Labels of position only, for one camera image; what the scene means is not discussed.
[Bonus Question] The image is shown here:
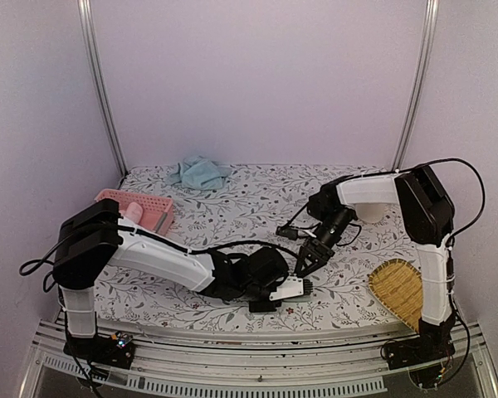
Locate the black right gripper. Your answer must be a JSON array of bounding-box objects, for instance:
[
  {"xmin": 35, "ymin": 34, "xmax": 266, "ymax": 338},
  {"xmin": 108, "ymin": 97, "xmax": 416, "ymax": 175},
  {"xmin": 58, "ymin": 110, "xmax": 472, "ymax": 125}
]
[{"xmin": 296, "ymin": 207, "xmax": 354, "ymax": 279}]

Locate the blue towel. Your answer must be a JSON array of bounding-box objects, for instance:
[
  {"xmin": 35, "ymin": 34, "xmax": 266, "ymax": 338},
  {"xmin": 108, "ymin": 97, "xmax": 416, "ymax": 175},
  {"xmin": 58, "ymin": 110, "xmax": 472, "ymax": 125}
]
[{"xmin": 167, "ymin": 156, "xmax": 231, "ymax": 191}]

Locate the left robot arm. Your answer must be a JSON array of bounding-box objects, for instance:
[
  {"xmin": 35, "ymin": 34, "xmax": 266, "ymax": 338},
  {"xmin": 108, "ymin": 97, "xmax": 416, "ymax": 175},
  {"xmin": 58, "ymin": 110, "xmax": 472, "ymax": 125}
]
[{"xmin": 19, "ymin": 199, "xmax": 304, "ymax": 360}]

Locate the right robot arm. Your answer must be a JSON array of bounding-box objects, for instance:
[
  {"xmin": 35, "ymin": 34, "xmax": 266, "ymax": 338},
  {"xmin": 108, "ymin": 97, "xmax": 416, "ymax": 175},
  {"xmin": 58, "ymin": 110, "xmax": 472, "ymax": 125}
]
[{"xmin": 294, "ymin": 164, "xmax": 455, "ymax": 362}]

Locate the woven bamboo tray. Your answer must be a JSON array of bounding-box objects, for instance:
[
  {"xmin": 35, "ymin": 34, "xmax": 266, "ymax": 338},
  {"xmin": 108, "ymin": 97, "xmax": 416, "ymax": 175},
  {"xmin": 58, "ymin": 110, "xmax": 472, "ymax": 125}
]
[{"xmin": 368, "ymin": 259, "xmax": 422, "ymax": 333}]

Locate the folded coral pink towel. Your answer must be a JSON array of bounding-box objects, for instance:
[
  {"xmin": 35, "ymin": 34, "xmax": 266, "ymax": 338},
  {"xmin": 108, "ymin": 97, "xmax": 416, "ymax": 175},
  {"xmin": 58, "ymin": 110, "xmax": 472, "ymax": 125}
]
[{"xmin": 139, "ymin": 211, "xmax": 168, "ymax": 235}]

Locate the pink plastic basket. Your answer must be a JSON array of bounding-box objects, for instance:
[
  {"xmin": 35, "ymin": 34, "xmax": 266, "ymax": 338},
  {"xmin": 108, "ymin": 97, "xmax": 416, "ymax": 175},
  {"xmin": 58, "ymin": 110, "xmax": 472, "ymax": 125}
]
[{"xmin": 95, "ymin": 189, "xmax": 174, "ymax": 235}]

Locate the rolled pink towel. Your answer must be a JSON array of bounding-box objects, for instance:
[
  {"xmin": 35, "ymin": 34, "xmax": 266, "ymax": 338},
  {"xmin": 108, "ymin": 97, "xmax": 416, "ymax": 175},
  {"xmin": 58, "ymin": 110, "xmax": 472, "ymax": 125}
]
[{"xmin": 120, "ymin": 201, "xmax": 144, "ymax": 224}]

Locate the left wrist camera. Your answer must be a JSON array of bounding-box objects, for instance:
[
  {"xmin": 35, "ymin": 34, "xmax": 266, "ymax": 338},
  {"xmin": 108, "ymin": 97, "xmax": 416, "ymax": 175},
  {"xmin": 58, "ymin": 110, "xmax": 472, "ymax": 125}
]
[{"xmin": 269, "ymin": 276, "xmax": 313, "ymax": 302}]

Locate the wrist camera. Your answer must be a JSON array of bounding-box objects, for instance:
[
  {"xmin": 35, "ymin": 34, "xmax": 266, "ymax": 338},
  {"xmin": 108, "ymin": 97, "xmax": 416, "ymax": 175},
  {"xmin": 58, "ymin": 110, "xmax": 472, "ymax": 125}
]
[
  {"xmin": 276, "ymin": 225, "xmax": 318, "ymax": 240},
  {"xmin": 269, "ymin": 276, "xmax": 313, "ymax": 302}
]

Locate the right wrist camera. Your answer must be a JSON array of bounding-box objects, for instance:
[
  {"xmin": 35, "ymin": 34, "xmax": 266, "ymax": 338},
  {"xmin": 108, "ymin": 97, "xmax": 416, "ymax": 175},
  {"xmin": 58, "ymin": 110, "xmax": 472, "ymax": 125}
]
[{"xmin": 276, "ymin": 225, "xmax": 318, "ymax": 240}]

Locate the aluminium front frame rail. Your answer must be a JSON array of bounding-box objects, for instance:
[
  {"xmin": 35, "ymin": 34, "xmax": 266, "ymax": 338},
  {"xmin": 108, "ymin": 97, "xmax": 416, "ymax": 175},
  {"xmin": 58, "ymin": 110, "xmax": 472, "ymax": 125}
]
[{"xmin": 18, "ymin": 318, "xmax": 498, "ymax": 398}]

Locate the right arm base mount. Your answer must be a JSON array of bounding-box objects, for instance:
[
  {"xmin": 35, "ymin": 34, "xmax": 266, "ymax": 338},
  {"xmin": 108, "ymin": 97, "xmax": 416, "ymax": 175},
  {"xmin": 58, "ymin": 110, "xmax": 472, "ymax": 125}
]
[{"xmin": 380, "ymin": 337, "xmax": 455, "ymax": 370}]

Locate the right aluminium post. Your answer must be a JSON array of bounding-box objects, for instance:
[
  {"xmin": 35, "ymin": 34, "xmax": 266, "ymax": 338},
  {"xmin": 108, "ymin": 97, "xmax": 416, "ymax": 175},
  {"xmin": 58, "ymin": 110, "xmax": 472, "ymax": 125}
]
[{"xmin": 391, "ymin": 0, "xmax": 439, "ymax": 171}]

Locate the aluminium post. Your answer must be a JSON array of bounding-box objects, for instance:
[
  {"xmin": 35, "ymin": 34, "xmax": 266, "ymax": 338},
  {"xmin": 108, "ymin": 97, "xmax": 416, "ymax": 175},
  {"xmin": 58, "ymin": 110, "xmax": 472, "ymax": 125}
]
[
  {"xmin": 391, "ymin": 0, "xmax": 439, "ymax": 171},
  {"xmin": 77, "ymin": 0, "xmax": 129, "ymax": 178}
]

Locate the left aluminium post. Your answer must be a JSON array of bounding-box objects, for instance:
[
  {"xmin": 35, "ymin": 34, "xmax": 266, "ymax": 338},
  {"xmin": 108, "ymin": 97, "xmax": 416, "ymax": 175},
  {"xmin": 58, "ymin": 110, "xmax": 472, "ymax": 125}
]
[{"xmin": 77, "ymin": 0, "xmax": 129, "ymax": 178}]

